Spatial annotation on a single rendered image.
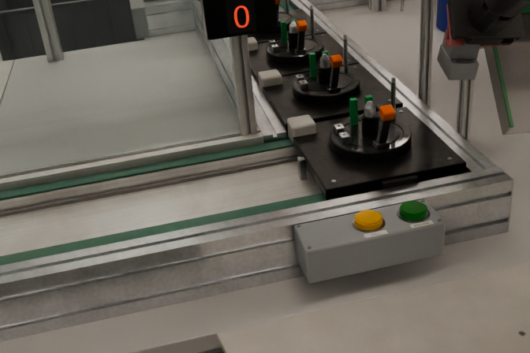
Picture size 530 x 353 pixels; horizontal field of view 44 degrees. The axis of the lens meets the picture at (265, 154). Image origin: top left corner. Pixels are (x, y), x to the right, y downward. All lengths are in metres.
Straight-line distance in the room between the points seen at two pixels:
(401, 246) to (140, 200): 0.47
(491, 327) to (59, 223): 0.70
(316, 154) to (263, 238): 0.23
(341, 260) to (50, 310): 0.42
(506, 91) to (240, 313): 0.59
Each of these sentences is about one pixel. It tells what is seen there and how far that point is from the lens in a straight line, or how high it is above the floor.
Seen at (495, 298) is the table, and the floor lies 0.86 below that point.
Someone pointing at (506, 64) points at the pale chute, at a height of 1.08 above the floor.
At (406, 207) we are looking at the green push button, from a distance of 1.00.
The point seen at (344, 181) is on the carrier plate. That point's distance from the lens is 1.06.
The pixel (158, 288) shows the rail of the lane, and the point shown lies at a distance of 1.01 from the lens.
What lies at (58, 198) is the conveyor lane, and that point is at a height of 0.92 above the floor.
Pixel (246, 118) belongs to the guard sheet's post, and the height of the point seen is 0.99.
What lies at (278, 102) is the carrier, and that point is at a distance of 1.35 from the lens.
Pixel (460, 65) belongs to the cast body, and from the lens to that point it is 1.07.
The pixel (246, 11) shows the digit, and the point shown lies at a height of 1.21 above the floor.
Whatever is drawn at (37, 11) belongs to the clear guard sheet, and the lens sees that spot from 1.16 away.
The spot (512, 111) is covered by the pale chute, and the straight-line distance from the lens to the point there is 1.20.
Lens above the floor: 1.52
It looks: 28 degrees down
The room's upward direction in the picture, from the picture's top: 6 degrees counter-clockwise
